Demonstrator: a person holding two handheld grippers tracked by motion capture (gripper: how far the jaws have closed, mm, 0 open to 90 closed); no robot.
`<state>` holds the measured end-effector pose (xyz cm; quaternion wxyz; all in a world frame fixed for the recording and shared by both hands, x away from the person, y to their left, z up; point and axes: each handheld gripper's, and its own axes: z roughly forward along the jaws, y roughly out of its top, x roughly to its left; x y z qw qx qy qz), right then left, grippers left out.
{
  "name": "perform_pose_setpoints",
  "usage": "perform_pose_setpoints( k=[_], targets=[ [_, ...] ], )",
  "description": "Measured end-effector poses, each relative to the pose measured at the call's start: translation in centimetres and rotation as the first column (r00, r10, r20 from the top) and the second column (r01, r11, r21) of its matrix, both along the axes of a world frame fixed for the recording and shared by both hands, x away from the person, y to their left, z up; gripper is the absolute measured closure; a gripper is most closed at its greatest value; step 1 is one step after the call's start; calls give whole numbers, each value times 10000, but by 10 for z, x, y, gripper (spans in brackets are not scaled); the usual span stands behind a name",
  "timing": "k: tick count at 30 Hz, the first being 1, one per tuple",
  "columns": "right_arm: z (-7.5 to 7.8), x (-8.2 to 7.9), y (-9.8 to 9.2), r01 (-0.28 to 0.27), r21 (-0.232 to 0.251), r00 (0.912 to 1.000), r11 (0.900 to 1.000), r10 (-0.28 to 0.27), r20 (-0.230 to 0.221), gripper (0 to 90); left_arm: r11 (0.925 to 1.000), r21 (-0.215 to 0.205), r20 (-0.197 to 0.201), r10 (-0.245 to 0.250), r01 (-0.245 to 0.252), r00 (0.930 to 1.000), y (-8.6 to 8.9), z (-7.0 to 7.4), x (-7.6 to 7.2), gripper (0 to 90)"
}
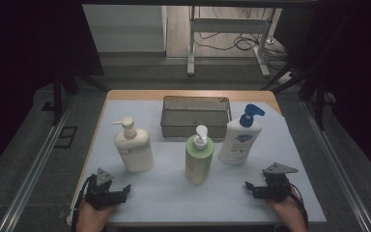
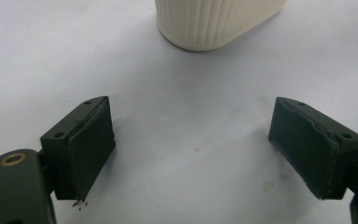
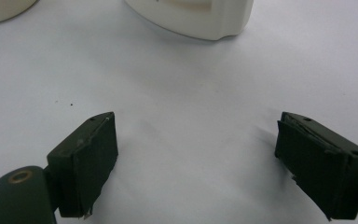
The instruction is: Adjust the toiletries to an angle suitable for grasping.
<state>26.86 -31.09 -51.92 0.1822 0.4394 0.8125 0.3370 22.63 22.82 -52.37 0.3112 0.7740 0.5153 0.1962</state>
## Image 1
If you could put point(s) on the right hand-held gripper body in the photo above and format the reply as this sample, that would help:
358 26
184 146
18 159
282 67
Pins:
277 188

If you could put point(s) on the black tripod stand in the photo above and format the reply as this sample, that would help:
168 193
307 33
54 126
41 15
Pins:
319 103
57 96

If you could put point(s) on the white metal stand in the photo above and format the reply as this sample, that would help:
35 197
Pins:
228 25

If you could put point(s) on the grey metal mesh basket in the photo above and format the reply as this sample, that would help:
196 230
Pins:
190 117

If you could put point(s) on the cream pump bottle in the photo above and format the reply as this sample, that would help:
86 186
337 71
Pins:
134 151

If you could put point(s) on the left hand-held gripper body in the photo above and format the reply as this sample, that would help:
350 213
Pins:
99 193

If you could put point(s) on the metal floor rail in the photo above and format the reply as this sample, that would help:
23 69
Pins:
338 167
32 180

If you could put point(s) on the person's right hand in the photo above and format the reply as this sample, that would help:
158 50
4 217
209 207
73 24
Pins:
291 214

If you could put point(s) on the green pump bottle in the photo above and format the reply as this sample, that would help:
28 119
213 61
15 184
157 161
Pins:
199 161

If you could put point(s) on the white bottle with blue pump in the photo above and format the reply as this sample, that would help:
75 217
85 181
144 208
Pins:
240 138

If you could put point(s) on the person's left hand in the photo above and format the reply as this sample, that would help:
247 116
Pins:
90 219

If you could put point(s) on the white cabinet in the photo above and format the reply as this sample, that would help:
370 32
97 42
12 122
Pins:
124 29

